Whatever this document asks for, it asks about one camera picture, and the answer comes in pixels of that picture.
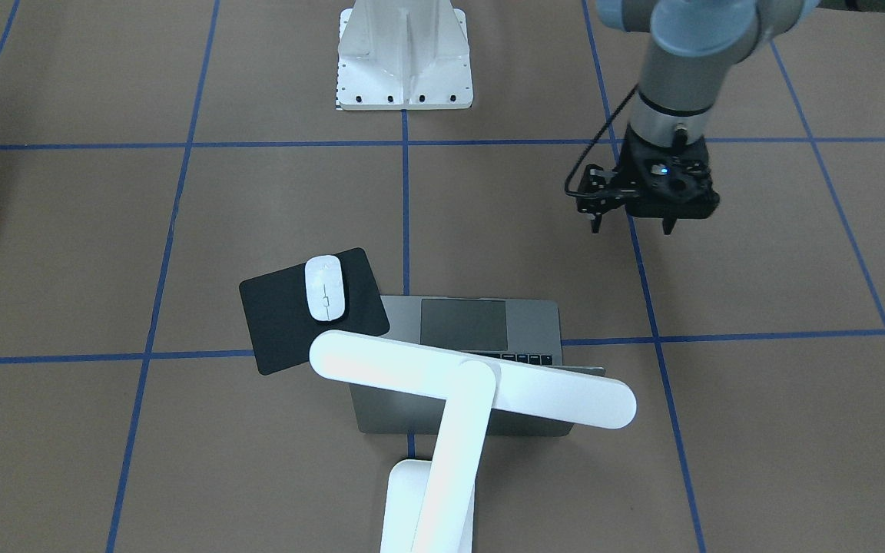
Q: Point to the white desk lamp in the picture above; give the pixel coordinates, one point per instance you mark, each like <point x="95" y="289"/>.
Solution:
<point x="430" y="504"/>

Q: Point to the white computer mouse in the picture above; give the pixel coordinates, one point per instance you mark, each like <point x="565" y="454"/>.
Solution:
<point x="325" y="290"/>

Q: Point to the black mouse pad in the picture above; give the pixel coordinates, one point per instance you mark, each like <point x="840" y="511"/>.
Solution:
<point x="278" y="317"/>

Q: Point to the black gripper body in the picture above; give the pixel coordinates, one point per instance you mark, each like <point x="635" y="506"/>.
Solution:
<point x="630" y="170"/>

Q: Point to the grey laptop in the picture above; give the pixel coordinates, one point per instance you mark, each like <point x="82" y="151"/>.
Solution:
<point x="518" y="330"/>

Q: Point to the white camera stand column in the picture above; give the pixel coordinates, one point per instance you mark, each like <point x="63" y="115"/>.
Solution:
<point x="403" y="55"/>

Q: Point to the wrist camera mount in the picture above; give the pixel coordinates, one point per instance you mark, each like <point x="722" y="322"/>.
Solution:
<point x="596" y="195"/>

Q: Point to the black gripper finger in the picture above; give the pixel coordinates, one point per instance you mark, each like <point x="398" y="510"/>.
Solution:
<point x="668" y="225"/>

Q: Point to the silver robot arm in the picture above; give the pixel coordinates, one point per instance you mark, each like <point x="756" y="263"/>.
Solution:
<point x="693" y="45"/>

